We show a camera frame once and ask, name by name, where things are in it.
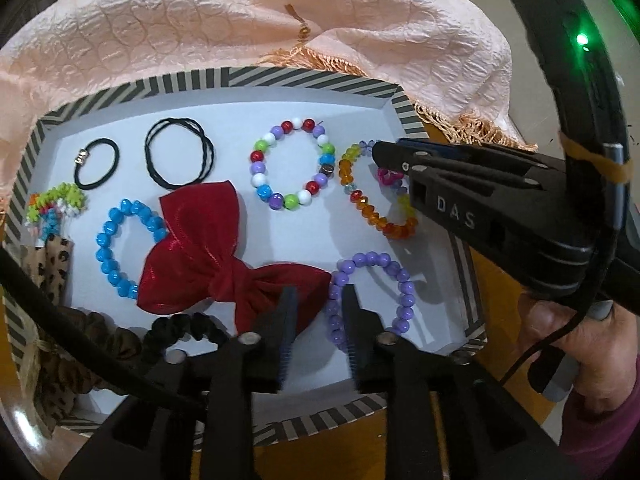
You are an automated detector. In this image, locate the red shiny bow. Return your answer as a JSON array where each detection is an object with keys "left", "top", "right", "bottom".
[{"left": 137, "top": 179, "right": 333, "bottom": 336}]

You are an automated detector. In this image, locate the orange crystal bead bracelet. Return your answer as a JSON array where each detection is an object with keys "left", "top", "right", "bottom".
[{"left": 337, "top": 140, "right": 418, "bottom": 240}]

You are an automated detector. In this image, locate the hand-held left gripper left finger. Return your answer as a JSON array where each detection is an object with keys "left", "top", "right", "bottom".
[{"left": 60, "top": 286, "right": 301, "bottom": 480}]

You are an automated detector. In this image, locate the colourful flower bead bracelet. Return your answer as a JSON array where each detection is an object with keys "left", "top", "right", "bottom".
[{"left": 25, "top": 182, "right": 88, "bottom": 246}]

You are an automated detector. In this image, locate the purple bead bracelet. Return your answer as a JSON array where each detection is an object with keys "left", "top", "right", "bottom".
[{"left": 327, "top": 251, "right": 416, "bottom": 352}]

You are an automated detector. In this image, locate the pink textured towel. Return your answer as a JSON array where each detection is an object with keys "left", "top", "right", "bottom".
[{"left": 0, "top": 0, "right": 538, "bottom": 181}]

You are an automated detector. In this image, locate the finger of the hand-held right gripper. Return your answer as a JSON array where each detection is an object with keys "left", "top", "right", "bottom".
[{"left": 372, "top": 140, "right": 547, "bottom": 189}]

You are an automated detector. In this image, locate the person's right hand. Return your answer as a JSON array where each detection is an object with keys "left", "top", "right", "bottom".
[{"left": 520, "top": 295, "right": 640, "bottom": 401}]

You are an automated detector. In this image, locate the black hair tie metal clasp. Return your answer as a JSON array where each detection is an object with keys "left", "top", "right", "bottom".
[{"left": 74, "top": 137, "right": 121, "bottom": 192}]

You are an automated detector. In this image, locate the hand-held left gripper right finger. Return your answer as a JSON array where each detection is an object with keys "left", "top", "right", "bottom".
[{"left": 342, "top": 284, "right": 576, "bottom": 480}]

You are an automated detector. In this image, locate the blue bead bracelet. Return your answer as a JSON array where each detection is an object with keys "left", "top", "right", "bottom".
[{"left": 96, "top": 199, "right": 171, "bottom": 300}]

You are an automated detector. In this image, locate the black scrunchie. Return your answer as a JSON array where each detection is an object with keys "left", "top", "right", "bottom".
[{"left": 142, "top": 312, "right": 231, "bottom": 366}]

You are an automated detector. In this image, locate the thick black cable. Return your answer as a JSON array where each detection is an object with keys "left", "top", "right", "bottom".
[{"left": 0, "top": 249, "right": 207, "bottom": 411}]

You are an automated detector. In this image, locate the thin black cable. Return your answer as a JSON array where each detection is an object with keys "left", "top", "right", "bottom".
[{"left": 500, "top": 145, "right": 626, "bottom": 388}]

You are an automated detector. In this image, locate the leopard print scrunchie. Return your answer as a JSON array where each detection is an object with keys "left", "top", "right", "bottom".
[{"left": 20, "top": 237, "right": 101, "bottom": 431}]

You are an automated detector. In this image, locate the brown scrunchie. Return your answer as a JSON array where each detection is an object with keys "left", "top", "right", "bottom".
[{"left": 60, "top": 307, "right": 146, "bottom": 361}]

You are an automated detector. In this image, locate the multicolour round bead bracelet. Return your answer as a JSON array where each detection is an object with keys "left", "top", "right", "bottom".
[{"left": 248, "top": 117, "right": 337, "bottom": 211}]

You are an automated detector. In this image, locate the thin black hair tie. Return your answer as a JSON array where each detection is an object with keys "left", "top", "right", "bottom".
[{"left": 144, "top": 117, "right": 215, "bottom": 187}]

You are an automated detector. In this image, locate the striped cardboard box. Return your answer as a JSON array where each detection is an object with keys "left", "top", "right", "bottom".
[{"left": 0, "top": 66, "right": 488, "bottom": 448}]

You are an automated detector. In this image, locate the person's right forearm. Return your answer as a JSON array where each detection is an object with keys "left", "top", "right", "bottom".
[{"left": 560, "top": 382, "right": 640, "bottom": 480}]

